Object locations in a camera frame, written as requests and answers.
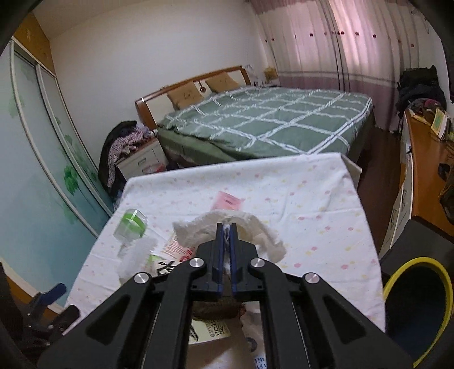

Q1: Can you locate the light green booklet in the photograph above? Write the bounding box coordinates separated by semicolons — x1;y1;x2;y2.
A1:
431;108;452;141

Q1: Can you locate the patterned clothes pile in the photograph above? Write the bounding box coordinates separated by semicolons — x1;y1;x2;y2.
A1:
108;128;157;167

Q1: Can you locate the dark bin with yellow rim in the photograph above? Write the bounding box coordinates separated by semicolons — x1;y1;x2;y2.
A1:
382;257;454;369

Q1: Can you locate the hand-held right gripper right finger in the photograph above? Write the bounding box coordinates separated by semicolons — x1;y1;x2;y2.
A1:
230;223;414;369

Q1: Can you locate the white packet with blue print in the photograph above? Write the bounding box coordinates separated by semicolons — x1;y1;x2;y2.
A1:
243;305;266;369

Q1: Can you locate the wooden desk with white drawers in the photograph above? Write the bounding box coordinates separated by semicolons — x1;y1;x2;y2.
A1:
379;106;454;259

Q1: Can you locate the cream printed carton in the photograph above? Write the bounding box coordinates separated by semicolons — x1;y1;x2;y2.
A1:
189;317;232;345

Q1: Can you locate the sliding door wardrobe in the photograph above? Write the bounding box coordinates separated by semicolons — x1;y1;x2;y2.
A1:
0;11;117;313

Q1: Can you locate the clear bottle with green label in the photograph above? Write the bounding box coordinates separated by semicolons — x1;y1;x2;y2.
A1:
113;209;148;245

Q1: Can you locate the pile of dark clothes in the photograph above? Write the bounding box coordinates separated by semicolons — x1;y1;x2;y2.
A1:
395;66;447;133

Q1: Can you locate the white nightstand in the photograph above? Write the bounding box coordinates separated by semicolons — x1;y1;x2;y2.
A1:
115;137;169;181

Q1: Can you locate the white paper towel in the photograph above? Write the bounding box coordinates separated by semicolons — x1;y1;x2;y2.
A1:
172;209;288;265

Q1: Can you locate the pink carton box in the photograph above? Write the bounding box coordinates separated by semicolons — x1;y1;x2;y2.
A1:
212;191;245;213

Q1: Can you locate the dark plastic bag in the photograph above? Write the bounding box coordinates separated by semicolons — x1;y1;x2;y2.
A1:
440;177;454;224

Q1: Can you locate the brown pillow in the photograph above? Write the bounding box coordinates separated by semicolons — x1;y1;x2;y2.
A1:
205;73;240;92
167;87;201;109

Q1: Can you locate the pink curtain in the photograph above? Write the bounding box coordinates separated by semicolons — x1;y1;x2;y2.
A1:
248;0;447;132

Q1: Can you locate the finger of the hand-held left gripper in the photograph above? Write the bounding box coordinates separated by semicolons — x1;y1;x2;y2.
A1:
33;283;67;315
53;305;80;335

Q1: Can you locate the desk clutter pile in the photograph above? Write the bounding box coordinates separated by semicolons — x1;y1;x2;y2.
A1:
408;99;438;121

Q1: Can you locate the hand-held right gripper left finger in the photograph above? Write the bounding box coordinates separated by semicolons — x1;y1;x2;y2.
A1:
37;223;228;369

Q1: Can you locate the bed with green checked cover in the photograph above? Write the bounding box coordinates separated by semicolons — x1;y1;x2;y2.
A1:
156;85;377;167

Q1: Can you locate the wooden bed headboard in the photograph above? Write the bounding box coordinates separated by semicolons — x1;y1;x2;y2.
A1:
135;65;252;130

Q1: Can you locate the white carton with black calligraphy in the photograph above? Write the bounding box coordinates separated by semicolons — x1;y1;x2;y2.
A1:
149;239;197;277

